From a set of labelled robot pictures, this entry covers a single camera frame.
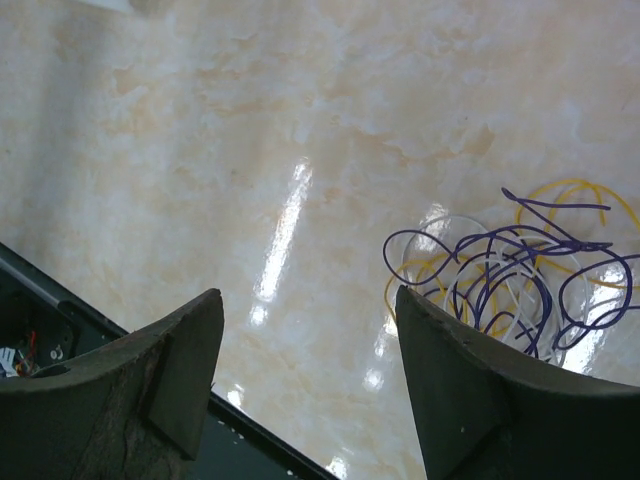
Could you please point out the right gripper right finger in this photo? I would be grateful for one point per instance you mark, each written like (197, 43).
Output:
(484, 410)

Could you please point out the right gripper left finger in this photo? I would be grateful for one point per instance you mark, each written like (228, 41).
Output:
(131, 409)

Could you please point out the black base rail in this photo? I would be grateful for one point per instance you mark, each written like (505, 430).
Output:
(60, 327)

